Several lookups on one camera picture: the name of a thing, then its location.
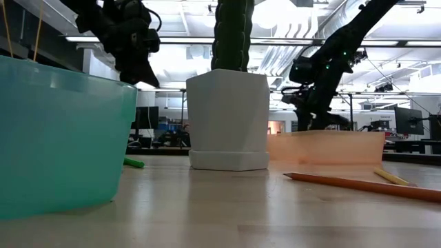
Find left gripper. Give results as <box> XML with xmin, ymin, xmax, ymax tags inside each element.
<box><xmin>101</xmin><ymin>15</ymin><xmax>161</xmax><ymax>89</ymax></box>

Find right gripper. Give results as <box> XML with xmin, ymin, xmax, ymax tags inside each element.
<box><xmin>280</xmin><ymin>41</ymin><xmax>351</xmax><ymax>132</ymax></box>

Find orange pencil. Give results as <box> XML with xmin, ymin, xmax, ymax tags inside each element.
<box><xmin>283</xmin><ymin>172</ymin><xmax>441</xmax><ymax>203</ymax></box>

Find green pen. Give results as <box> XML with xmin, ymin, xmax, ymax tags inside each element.
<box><xmin>123</xmin><ymin>156</ymin><xmax>146</xmax><ymax>169</ymax></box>

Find yellow pencil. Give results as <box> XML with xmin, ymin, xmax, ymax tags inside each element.
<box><xmin>373</xmin><ymin>166</ymin><xmax>411</xmax><ymax>187</ymax></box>

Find orange translucent plastic bin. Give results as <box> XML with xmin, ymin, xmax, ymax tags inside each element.
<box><xmin>267</xmin><ymin>130</ymin><xmax>386</xmax><ymax>166</ymax></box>

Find black computer monitor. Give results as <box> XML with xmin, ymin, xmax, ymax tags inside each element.
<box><xmin>394</xmin><ymin>106</ymin><xmax>425</xmax><ymax>136</ymax></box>
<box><xmin>429</xmin><ymin>114</ymin><xmax>441</xmax><ymax>141</ymax></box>
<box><xmin>130</xmin><ymin>105</ymin><xmax>160</xmax><ymax>130</ymax></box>

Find blue storage bins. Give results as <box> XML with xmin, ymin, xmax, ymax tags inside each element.
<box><xmin>158</xmin><ymin>123</ymin><xmax>181</xmax><ymax>134</ymax></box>

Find white faceted plant pot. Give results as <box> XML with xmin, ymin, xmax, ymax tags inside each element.
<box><xmin>185</xmin><ymin>68</ymin><xmax>271</xmax><ymax>172</ymax></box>

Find green cactus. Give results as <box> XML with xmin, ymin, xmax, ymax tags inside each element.
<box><xmin>210</xmin><ymin>0</ymin><xmax>256</xmax><ymax>73</ymax></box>

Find green translucent plastic bin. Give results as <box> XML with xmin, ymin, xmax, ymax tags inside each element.
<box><xmin>0</xmin><ymin>54</ymin><xmax>139</xmax><ymax>220</ymax></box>

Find black desk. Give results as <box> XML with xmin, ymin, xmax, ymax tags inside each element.
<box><xmin>394</xmin><ymin>139</ymin><xmax>441</xmax><ymax>154</ymax></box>

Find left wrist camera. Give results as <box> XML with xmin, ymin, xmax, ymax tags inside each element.
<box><xmin>144</xmin><ymin>28</ymin><xmax>162</xmax><ymax>53</ymax></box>

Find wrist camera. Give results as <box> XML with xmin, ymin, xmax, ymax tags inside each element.
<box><xmin>144</xmin><ymin>28</ymin><xmax>162</xmax><ymax>53</ymax></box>
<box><xmin>288</xmin><ymin>56</ymin><xmax>315</xmax><ymax>85</ymax></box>

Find black metal stand frame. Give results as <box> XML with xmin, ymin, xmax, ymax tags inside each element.
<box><xmin>339</xmin><ymin>91</ymin><xmax>355</xmax><ymax>132</ymax></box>

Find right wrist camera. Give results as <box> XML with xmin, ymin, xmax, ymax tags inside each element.
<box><xmin>288</xmin><ymin>56</ymin><xmax>315</xmax><ymax>85</ymax></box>

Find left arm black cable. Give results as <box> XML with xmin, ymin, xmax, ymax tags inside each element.
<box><xmin>146</xmin><ymin>7</ymin><xmax>163</xmax><ymax>32</ymax></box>

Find black ceiling camera cluster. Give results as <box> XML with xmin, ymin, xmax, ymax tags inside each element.
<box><xmin>351</xmin><ymin>49</ymin><xmax>369</xmax><ymax>65</ymax></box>
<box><xmin>374</xmin><ymin>82</ymin><xmax>394</xmax><ymax>94</ymax></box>

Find yellow hanging cord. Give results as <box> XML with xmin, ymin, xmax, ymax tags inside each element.
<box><xmin>33</xmin><ymin>0</ymin><xmax>45</xmax><ymax>63</ymax></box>
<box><xmin>1</xmin><ymin>0</ymin><xmax>14</xmax><ymax>59</ymax></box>

